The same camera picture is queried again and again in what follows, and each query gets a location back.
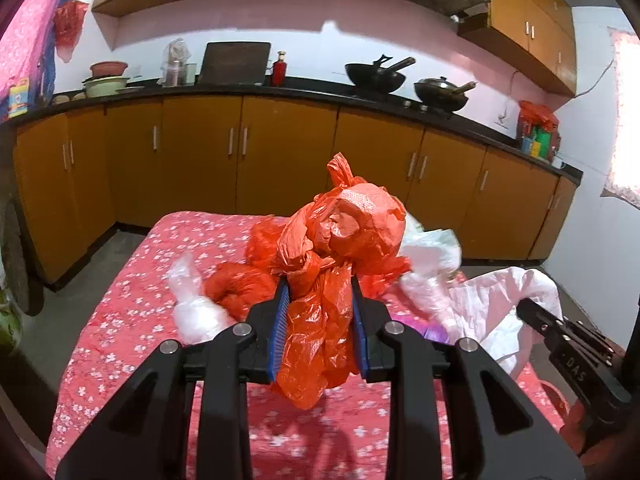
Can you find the green printed bag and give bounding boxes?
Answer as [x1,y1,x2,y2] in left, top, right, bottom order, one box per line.
[0,290,23,351]

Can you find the pink floral door curtain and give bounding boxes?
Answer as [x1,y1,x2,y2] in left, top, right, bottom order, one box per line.
[0,0,88,116]

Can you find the black pan with lid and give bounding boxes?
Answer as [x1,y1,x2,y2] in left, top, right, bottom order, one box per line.
[413,76,475,113]

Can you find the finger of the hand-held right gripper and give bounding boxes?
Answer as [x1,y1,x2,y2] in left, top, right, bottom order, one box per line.
[515,297,608,403]

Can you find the red basin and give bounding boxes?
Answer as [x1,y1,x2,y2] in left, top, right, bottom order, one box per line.
[90,61,129,79]

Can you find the clear plastic bag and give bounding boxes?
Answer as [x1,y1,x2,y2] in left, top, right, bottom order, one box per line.
[167,252,236,343]

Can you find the crumpled red plastic bag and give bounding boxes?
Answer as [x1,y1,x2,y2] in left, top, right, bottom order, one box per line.
[205,216,301,323]

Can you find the black wok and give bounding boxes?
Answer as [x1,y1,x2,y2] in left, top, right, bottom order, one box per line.
[344,54,417,95]

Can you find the hanging red plastic bag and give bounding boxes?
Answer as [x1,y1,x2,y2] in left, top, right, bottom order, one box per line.
[52,0,91,63]

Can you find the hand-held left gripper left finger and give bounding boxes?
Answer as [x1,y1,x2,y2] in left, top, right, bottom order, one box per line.
[55,277,291,480]

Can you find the dark cutting board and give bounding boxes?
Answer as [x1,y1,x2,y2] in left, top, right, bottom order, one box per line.
[198,41,272,87]

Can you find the tall orange wall cabinet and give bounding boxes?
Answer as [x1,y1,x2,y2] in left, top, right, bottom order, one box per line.
[457,0,578,97]

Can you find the pink window curtain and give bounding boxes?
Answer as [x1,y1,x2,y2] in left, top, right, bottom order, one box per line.
[602,27,640,208]

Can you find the purple plastic bag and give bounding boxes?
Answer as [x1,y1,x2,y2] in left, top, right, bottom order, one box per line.
[395,317,451,346]

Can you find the red plastic bag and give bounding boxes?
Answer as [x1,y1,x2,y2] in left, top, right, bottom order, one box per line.
[270,152,413,411]
[205,216,301,323]
[52,0,91,63]

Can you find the colourful printed packet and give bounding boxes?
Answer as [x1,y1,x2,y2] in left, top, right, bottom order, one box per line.
[7,77,30,120]

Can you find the clear bag with jars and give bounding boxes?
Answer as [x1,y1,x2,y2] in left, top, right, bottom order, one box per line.
[159,37,195,87]

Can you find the orange kitchen base cabinets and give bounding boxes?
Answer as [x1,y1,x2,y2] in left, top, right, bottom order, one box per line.
[0,77,585,291]

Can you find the red floral tablecloth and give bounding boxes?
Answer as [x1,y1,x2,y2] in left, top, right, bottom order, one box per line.
[45,210,571,480]

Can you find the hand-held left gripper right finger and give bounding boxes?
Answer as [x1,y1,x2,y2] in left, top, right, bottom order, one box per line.
[350,276,586,480]

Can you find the red bag with packets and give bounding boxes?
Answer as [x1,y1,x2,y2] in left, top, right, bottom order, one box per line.
[517,100,560,136]

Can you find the large white plastic bag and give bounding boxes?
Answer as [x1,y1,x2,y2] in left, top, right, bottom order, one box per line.
[440,267,563,376]

